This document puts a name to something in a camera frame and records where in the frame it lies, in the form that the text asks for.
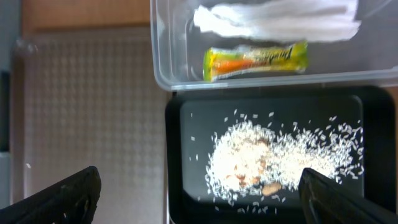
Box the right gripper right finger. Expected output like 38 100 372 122
298 168 397 224

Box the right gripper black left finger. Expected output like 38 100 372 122
1 166 101 223

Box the green orange snack wrapper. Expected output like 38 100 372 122
203 42 308 82

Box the clear plastic waste bin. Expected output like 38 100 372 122
150 0 397 91

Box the grey plastic dishwasher rack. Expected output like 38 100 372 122
1 0 21 208

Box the spilled rice pile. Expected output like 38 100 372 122
188 108 365 215

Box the black rectangular tray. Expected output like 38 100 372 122
165 86 397 223

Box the brown plastic serving tray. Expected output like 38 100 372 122
10 27 170 223

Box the white crumpled tissue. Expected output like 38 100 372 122
193 0 361 42

